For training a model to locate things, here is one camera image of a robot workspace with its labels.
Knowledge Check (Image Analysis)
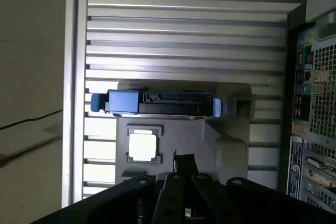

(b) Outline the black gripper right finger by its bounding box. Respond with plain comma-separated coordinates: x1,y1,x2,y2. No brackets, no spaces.
183,153,336,224

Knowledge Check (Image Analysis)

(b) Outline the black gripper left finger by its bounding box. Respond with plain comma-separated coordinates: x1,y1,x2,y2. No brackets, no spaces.
31,149,186,224

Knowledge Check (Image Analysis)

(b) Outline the grey parts rack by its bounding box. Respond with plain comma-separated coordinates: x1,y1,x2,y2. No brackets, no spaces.
112,81,253,185

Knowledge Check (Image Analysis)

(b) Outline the silver CPU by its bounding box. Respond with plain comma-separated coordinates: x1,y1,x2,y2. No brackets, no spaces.
128,129,160,162

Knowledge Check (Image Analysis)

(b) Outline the black PC case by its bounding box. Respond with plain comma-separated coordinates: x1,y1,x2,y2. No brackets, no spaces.
278,0,336,211

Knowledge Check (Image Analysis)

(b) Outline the hard disk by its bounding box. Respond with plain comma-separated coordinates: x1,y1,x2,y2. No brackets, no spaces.
90,89,223,119

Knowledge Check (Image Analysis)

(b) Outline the thin black floor cable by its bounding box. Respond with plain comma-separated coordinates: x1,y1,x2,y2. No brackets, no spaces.
0,108,64,131

